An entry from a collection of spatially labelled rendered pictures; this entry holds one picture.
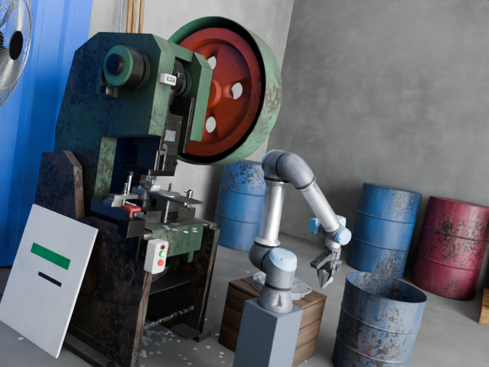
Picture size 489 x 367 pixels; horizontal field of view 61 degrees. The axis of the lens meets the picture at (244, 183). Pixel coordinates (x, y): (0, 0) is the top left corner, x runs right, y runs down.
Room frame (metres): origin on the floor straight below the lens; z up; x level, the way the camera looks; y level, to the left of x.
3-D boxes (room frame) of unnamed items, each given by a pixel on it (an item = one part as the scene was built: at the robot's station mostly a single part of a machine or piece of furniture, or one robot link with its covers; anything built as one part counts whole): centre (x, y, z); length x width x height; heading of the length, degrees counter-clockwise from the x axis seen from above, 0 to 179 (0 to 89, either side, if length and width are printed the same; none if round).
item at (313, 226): (1.92, -0.40, 0.77); 0.11 x 0.11 x 0.08; 28
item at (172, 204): (2.00, 0.32, 0.72); 0.25 x 0.14 x 0.14; 60
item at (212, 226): (2.39, 0.46, 0.45); 0.92 x 0.12 x 0.90; 60
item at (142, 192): (2.09, 0.47, 0.76); 0.15 x 0.09 x 0.05; 150
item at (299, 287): (2.15, -0.31, 0.40); 0.29 x 0.29 x 0.01
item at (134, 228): (1.70, 0.43, 0.62); 0.10 x 0.06 x 0.20; 150
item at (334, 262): (1.99, -0.48, 0.61); 0.09 x 0.08 x 0.12; 132
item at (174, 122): (2.07, 0.44, 1.04); 0.17 x 0.15 x 0.30; 60
